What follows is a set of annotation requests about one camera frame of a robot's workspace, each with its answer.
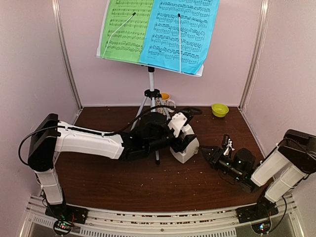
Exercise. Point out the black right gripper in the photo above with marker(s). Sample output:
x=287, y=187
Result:
x=216, y=154

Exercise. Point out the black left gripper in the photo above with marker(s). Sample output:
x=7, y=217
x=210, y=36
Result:
x=182, y=142

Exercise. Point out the white metronome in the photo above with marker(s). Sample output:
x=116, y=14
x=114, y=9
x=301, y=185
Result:
x=186, y=144

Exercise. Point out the white perforated music stand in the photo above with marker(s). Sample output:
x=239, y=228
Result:
x=152, y=93

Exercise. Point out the blue sheet music page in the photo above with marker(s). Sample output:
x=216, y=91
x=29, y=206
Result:
x=178, y=35

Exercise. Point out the green sheet music page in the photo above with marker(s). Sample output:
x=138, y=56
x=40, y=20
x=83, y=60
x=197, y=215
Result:
x=123, y=30

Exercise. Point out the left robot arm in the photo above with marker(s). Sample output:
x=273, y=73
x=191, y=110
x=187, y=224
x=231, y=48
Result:
x=154, y=132

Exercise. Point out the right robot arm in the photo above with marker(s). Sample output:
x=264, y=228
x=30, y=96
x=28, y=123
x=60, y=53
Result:
x=294, y=155

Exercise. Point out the small yellow-green bowl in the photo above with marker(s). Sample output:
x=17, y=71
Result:
x=219, y=110

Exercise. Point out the floral ceramic mug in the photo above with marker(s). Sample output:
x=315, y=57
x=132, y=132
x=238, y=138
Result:
x=165, y=98

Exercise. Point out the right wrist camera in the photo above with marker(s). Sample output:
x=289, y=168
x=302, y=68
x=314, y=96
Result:
x=227, y=145

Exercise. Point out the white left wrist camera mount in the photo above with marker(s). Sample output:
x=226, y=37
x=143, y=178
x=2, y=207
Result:
x=176, y=123

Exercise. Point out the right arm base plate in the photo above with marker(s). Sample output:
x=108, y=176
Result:
x=255, y=212

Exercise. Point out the right aluminium frame post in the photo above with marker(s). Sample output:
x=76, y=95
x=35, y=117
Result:
x=257, y=50

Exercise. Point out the aluminium frame post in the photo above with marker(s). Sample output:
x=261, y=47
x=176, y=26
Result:
x=65, y=55
x=257, y=50

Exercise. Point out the aluminium front rail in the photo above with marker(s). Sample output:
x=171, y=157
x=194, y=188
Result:
x=222, y=222

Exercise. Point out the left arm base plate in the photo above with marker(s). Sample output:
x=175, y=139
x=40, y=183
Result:
x=67, y=213

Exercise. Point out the left aluminium frame post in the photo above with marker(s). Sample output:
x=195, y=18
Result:
x=65, y=55

